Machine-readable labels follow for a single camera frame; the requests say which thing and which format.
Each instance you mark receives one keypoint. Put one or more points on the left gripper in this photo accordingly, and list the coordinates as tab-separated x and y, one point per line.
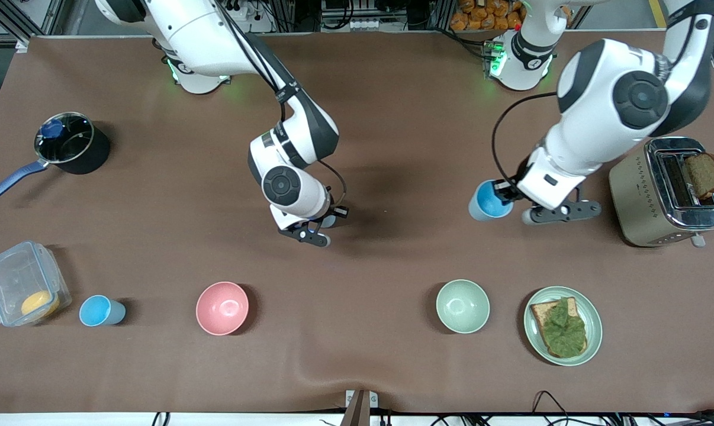
504	190

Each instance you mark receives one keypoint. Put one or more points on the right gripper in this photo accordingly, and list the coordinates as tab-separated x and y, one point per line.
335	212

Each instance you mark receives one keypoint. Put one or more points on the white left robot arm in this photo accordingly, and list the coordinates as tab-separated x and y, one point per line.
617	89

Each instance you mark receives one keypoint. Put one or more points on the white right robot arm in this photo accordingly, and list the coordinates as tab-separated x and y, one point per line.
197	35

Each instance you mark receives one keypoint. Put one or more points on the pale green bowl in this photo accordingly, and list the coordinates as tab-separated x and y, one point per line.
462	306

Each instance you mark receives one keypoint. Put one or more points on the brown bread slice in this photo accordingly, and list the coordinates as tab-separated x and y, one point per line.
539	313

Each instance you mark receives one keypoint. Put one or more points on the beige and chrome toaster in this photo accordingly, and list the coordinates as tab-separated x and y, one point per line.
638	201

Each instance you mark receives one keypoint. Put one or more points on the pink bowl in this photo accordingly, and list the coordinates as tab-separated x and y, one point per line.
222	309

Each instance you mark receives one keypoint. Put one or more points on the green lettuce leaf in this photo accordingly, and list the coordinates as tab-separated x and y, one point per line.
564	331

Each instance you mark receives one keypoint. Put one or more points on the pale green plate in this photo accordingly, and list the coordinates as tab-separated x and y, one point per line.
594	322

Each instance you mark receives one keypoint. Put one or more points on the orange snack packets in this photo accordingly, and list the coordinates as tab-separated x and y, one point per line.
487	15

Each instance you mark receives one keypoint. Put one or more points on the metal table clamp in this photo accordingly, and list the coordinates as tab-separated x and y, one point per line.
360	407

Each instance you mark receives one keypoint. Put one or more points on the dark toast slice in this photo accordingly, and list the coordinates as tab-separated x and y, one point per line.
705	174

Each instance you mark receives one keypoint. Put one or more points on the white power strip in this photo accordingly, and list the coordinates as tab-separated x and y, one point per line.
241	12

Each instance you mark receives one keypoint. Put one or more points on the small blue round object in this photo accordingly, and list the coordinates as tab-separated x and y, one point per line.
52	128

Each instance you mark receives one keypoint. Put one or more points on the yellow round food item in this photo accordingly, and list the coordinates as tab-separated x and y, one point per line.
39	304

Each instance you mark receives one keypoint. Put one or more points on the clear plastic storage container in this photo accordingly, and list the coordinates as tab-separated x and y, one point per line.
13	278

